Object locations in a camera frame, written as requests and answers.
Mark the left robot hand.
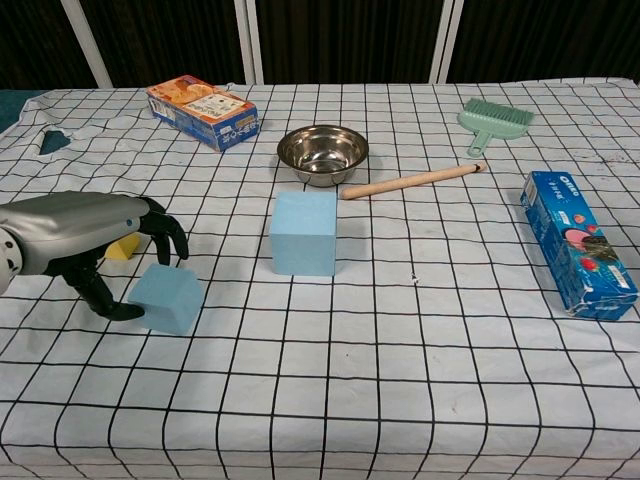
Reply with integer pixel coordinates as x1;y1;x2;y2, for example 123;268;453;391
0;191;191;322

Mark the small yellow foam cube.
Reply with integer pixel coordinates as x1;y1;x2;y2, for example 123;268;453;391
103;233;142;262

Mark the medium blue foam cube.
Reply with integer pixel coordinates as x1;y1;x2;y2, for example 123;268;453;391
127;263;204;335

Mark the teal table pad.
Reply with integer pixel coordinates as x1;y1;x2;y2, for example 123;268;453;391
0;88;71;155

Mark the orange blue cracker box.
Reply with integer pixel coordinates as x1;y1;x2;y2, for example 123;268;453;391
146;74;260;153

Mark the large blue foam cube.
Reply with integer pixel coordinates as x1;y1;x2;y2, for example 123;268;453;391
269;190;339;278

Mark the stainless steel bowl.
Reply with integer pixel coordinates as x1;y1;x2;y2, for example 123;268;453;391
277;124;370;188

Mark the white checked tablecloth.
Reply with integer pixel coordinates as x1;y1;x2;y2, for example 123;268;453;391
0;77;640;480

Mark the wooden rolling stick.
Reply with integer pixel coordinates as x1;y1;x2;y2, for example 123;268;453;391
340;162;488;201

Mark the green hand brush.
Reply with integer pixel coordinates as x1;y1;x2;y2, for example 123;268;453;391
457;97;535;157

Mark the blue Oreo box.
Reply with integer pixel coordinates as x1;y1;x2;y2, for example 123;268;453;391
519;170;640;321

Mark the white partition frame post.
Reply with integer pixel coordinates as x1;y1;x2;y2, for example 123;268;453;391
62;0;114;89
234;0;265;85
428;0;465;84

